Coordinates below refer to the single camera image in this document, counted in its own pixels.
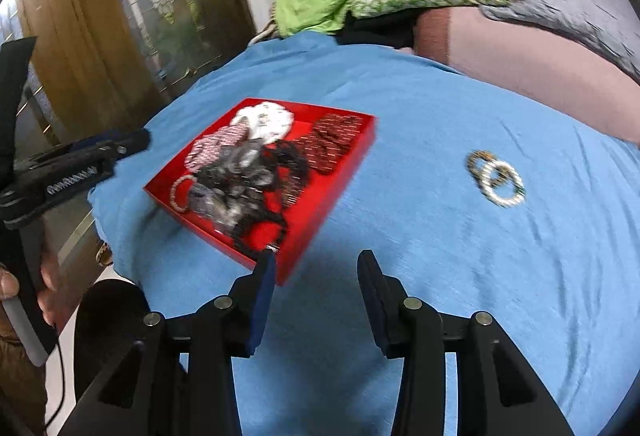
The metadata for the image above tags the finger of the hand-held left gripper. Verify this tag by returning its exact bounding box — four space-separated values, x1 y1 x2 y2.
65 128 152 167

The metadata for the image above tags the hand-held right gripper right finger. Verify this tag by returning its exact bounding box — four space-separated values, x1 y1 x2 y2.
357 249 576 436

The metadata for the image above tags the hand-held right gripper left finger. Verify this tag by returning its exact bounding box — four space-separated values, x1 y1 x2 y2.
57 249 277 436

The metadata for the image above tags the bead bracelet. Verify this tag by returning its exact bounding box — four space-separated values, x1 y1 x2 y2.
169 174 202 213

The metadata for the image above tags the dark floral scrunchie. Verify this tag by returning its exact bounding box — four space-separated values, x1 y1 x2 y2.
231 196 292 259

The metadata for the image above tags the plaid scrunchie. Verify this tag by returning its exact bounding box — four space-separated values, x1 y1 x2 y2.
184 125 252 171

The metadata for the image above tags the red box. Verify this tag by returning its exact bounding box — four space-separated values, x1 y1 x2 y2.
143 96 377 287

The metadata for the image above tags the black organza scrunchie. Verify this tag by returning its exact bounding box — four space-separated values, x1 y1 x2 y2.
189 140 282 227

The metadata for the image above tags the white dotted scrunchie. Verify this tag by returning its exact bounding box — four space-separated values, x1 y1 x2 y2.
231 99 297 143

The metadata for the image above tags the red polka dot scrunchie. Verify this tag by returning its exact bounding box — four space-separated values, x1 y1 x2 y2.
299 114 367 177

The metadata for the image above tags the person's left hand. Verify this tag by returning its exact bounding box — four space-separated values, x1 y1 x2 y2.
0 251 68 332

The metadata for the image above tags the wooden door with glass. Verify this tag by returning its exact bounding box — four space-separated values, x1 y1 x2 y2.
0 0 257 267

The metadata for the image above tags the gold bangle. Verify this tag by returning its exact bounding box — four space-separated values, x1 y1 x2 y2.
466 150 502 187

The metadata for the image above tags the brown cloth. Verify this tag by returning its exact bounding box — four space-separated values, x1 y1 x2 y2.
0 313 49 436

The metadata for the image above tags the pink quilted cushion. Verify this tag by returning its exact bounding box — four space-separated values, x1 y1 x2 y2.
414 6 640 147

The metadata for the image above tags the pearl bracelet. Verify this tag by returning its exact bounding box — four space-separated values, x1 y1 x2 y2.
479 162 527 209

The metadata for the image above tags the black cable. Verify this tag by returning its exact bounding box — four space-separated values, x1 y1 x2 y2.
42 328 67 432

